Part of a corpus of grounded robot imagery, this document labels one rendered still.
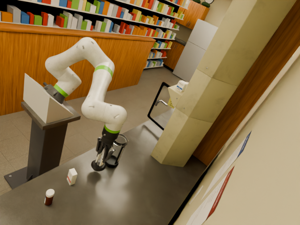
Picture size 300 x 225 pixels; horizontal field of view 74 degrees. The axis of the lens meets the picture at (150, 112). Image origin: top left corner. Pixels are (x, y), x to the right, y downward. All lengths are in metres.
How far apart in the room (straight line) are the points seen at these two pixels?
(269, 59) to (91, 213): 1.43
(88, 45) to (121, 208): 0.97
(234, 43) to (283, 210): 1.08
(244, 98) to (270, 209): 1.41
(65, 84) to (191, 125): 0.99
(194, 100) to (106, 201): 0.81
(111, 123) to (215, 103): 0.69
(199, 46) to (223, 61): 5.23
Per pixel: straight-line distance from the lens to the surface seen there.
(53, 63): 1.61
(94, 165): 1.32
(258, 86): 1.60
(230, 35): 1.24
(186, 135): 1.47
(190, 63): 6.57
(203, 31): 6.46
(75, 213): 1.22
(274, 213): 0.24
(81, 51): 1.34
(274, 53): 1.58
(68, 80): 1.66
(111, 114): 1.03
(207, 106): 1.37
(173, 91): 1.37
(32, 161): 2.17
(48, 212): 1.21
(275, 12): 1.32
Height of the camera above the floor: 2.00
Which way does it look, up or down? 29 degrees down
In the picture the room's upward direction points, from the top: 25 degrees clockwise
